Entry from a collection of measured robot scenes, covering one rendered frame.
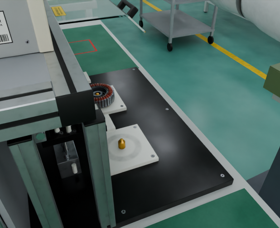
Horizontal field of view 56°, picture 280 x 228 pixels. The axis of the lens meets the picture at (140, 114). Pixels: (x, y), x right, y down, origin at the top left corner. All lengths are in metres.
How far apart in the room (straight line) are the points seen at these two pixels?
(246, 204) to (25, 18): 0.59
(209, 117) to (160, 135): 1.39
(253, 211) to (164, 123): 0.34
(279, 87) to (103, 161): 0.79
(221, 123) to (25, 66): 1.83
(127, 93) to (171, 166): 0.37
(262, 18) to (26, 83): 0.30
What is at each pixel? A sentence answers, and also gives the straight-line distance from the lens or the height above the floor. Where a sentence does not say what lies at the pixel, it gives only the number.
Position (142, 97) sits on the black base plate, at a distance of 0.93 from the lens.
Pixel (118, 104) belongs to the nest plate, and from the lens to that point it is 0.88.
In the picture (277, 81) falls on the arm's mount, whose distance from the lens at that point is 1.08.
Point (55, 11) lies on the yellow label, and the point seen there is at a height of 1.07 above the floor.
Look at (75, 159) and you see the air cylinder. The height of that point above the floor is 0.82.
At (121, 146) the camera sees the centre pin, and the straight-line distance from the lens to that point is 0.71.
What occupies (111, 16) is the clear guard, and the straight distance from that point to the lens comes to 0.76.
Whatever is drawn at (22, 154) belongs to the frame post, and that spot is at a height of 1.02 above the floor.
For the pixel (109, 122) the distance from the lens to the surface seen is 0.65.
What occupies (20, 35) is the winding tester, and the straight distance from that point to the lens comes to 0.44.
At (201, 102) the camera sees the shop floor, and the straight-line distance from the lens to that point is 2.31.
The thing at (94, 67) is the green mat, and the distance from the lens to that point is 1.19.
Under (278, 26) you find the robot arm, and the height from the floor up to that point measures 1.19.
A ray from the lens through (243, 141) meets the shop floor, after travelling 2.01.
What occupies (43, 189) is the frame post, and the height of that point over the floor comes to 0.95.
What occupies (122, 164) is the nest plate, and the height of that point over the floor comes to 0.78.
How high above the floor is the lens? 1.29
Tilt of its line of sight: 38 degrees down
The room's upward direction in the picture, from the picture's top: straight up
